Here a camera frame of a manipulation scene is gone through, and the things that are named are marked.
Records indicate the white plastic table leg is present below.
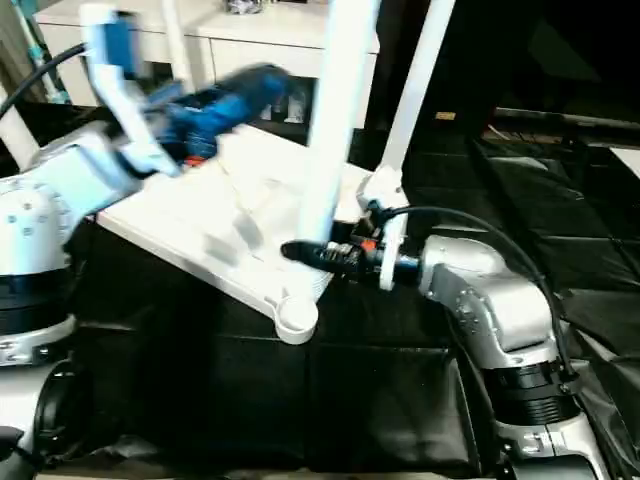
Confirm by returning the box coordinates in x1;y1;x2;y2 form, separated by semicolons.
296;0;382;273
0;100;41;169
358;0;458;213
162;0;197;89

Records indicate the white plastic table top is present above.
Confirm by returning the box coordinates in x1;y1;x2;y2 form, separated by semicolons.
92;122;403;347

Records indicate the white cabinet with glass doors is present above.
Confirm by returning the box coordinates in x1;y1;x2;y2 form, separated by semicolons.
35;0;383;113

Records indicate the teal and white pole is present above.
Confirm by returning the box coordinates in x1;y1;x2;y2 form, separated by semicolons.
8;0;71;107

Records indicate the black plastic mat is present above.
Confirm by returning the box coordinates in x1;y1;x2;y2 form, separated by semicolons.
0;100;640;476

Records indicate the white flat board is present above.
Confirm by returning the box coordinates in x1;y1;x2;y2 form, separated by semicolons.
610;147;640;177

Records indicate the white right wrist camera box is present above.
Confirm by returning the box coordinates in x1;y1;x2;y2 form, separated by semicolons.
356;168;411;293

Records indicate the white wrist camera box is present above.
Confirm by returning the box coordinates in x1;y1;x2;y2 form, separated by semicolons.
78;4;183;181
356;168;411;293

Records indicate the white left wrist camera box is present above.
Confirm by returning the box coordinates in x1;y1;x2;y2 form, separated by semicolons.
78;4;183;181

